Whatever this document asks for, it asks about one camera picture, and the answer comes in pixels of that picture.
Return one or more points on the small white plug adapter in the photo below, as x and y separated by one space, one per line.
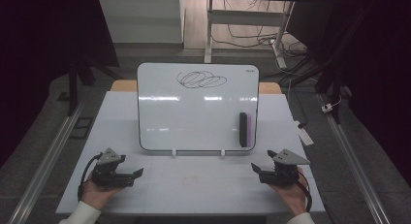
326 108

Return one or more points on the black curtain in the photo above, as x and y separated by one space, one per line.
381 72
35 56

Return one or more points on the black floor plate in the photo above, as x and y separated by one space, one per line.
82 127

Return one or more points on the aluminium floor rail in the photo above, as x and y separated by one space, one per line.
355 166
45 162

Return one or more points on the white cabinet panel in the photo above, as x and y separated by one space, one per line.
139 18

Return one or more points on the white whiteboard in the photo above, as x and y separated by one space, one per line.
194 120

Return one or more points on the white whiteboard foot clip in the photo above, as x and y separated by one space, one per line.
223 152
173 152

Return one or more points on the black metal stand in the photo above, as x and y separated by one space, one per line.
332 85
73 88

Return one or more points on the person's right hand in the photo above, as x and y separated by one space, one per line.
295 196

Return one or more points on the person's left hand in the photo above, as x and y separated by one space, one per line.
95 195

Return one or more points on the purple and black whiteboard eraser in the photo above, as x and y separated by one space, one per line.
245 130

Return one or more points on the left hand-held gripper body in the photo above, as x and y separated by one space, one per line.
106 175

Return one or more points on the white desk frame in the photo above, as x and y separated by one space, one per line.
245 17

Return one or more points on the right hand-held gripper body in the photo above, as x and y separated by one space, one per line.
281 175

